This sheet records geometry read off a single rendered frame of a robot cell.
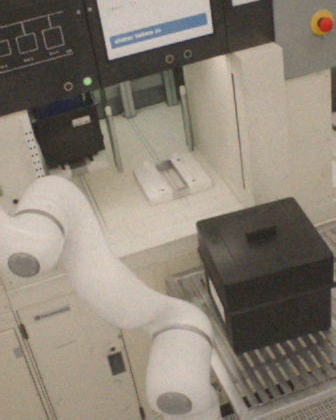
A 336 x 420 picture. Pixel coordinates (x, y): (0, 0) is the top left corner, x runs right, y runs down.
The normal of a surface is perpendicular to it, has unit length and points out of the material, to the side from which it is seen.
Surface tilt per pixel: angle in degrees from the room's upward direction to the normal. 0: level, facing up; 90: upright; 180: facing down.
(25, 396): 90
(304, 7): 90
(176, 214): 0
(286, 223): 0
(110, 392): 90
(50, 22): 90
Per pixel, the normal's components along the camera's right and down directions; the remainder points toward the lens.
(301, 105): 0.31, 0.49
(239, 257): -0.15, -0.82
